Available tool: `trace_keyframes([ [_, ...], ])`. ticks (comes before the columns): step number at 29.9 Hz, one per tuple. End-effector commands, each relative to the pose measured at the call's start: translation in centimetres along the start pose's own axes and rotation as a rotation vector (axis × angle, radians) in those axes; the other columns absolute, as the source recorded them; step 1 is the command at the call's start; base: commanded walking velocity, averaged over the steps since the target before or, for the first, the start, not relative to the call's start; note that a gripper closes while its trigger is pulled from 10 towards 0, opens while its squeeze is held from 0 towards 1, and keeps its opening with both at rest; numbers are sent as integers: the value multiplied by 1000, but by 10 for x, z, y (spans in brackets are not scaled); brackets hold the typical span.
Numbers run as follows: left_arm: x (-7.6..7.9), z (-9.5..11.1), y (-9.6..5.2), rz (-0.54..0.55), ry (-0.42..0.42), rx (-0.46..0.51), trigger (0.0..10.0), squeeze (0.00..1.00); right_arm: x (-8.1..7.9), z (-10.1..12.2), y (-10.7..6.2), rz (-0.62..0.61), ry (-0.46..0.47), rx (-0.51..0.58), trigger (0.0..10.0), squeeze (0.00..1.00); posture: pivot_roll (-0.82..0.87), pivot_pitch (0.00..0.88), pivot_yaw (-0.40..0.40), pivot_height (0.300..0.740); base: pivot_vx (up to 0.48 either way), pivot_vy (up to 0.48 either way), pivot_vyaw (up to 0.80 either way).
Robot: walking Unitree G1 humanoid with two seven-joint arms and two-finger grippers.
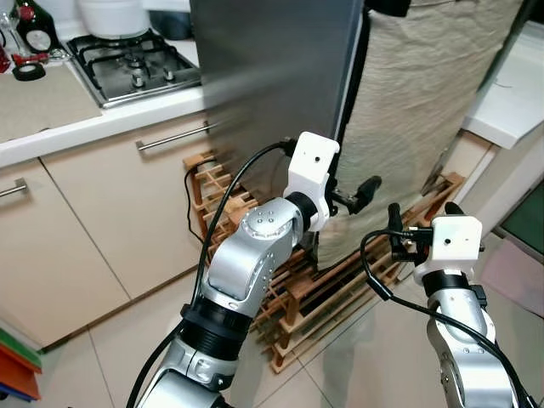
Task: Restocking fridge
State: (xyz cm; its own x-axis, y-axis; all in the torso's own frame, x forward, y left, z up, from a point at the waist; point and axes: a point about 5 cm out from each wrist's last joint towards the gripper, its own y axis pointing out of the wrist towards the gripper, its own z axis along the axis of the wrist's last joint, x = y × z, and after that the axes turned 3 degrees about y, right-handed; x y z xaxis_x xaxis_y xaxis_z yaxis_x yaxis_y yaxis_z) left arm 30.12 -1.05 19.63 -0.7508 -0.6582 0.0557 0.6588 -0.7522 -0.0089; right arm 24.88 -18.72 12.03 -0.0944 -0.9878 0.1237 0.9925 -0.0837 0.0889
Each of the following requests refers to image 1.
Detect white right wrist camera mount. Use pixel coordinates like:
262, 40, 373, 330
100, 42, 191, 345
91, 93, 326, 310
414, 215, 484, 286

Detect pink floor mat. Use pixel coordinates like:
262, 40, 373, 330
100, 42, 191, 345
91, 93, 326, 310
480, 238, 544, 317

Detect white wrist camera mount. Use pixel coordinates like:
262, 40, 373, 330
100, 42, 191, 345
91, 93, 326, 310
285, 132, 341, 232
414, 215, 484, 286

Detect beige cloth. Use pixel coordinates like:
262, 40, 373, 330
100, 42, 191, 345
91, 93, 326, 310
316, 0, 528, 271

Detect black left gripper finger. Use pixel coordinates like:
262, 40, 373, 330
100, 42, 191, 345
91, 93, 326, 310
353, 176, 383, 213

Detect green board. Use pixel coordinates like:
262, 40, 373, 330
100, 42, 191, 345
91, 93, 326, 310
0, 327, 43, 368

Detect wooden wine rack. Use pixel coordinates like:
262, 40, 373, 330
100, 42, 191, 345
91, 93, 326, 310
183, 151, 467, 375

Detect black tape roll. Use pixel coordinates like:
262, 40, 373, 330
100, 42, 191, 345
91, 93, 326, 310
12, 61, 48, 82

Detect white cooking pot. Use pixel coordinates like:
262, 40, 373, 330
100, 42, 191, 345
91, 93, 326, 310
76, 0, 152, 41

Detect steel gas hob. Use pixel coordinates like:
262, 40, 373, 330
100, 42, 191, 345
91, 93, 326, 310
66, 30, 203, 109

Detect small clear glass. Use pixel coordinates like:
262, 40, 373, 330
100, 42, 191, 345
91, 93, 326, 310
0, 8, 20, 54

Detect dark wine bottle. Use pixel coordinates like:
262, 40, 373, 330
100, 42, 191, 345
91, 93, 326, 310
15, 0, 59, 56

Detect silver cabinet door handle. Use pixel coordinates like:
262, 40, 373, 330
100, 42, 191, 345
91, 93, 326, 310
136, 123, 213, 154
0, 177, 28, 201

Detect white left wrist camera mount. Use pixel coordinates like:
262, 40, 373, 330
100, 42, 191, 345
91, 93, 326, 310
285, 132, 341, 232

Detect thin black power cable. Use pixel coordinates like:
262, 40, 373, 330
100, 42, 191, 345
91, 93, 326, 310
183, 161, 213, 247

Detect cream kitchen base cabinet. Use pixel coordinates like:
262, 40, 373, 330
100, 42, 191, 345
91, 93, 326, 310
0, 25, 298, 351

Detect white side counter unit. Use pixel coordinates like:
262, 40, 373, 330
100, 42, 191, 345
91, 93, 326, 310
459, 21, 544, 247

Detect black mini fridge door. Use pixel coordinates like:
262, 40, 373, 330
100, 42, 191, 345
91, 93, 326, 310
336, 0, 532, 201

